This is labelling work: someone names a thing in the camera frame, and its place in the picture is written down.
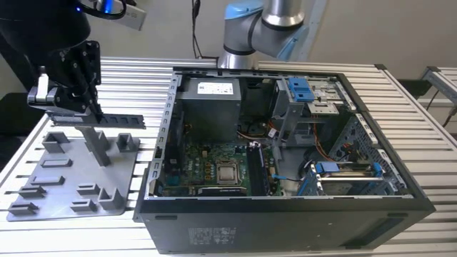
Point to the silver drive cage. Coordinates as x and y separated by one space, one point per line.
321 107

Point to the hard disk in blue carrier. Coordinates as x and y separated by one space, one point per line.
343 176

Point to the grey power supply unit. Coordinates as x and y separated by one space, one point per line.
211 115

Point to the grey plastic parts rack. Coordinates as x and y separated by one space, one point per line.
71 171

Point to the blue disk carrier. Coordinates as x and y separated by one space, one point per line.
297 85

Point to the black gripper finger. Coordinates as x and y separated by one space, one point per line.
87 63
73 100

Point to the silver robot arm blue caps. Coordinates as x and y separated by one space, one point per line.
279 16

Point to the silver CPU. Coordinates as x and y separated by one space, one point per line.
228 174

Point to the green motherboard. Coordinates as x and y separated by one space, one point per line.
200 160

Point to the black open PC case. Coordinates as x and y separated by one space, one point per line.
285 227

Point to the green RAM stick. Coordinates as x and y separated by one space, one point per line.
124 121

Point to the black graphics card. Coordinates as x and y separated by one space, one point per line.
221 190

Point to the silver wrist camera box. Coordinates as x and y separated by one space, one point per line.
132 16

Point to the neighbouring aluminium slat table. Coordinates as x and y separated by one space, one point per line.
438 80

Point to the black table corner cap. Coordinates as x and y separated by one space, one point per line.
380 67

